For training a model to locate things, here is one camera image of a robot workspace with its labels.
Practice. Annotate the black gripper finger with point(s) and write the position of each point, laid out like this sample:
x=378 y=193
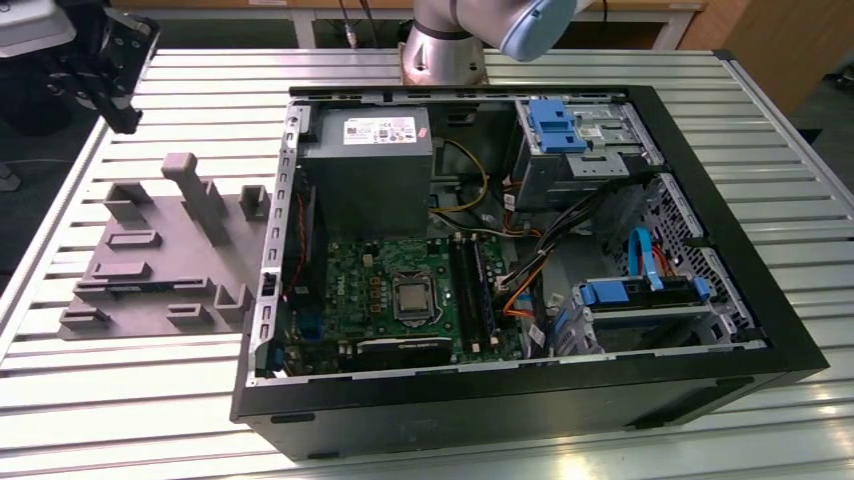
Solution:
x=130 y=50

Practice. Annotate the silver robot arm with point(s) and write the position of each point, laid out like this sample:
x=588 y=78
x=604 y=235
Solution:
x=441 y=55

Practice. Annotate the black RAM slot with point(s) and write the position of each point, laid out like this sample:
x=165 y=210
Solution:
x=494 y=340
x=465 y=290

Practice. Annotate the black chair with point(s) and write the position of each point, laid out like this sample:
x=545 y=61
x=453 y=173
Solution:
x=41 y=121

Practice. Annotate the grey stand foot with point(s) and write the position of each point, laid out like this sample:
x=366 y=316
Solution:
x=7 y=180

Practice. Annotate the grey parts rack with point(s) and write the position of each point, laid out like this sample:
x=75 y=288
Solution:
x=174 y=250

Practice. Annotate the grey power supply unit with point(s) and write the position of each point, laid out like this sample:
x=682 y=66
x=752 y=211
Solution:
x=361 y=190

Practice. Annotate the green motherboard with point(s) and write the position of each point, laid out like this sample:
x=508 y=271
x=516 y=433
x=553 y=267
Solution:
x=354 y=260

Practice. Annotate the blue port connector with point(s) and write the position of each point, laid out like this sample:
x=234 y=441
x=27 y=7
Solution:
x=275 y=357

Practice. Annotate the silver CPU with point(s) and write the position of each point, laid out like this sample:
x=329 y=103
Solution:
x=414 y=298

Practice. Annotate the blue plastic drive carrier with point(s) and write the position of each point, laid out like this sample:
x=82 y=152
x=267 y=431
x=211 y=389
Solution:
x=557 y=127

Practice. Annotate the CPU socket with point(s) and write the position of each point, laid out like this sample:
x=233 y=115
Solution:
x=414 y=316

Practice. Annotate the black graphics card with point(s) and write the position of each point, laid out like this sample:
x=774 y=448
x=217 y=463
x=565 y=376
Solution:
x=401 y=351

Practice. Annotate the metal drive cage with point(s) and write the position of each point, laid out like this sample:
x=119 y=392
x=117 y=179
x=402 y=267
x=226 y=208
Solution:
x=601 y=170

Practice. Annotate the white framed desk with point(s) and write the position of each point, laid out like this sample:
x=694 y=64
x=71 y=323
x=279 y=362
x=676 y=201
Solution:
x=676 y=30

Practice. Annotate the hard disk in blue carrier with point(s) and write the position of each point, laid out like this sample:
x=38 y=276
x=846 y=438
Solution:
x=604 y=292

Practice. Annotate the black open PC case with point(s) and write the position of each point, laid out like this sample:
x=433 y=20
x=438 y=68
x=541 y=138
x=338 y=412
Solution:
x=468 y=415

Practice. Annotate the metal disk bay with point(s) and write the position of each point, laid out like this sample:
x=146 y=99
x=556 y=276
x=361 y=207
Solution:
x=654 y=320

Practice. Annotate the wooden cabinet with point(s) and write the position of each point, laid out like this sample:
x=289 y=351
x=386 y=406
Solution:
x=768 y=50

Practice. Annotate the black chair base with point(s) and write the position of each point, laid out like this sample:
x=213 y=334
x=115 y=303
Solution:
x=842 y=80

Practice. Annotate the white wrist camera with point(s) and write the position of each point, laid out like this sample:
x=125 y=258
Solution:
x=34 y=25

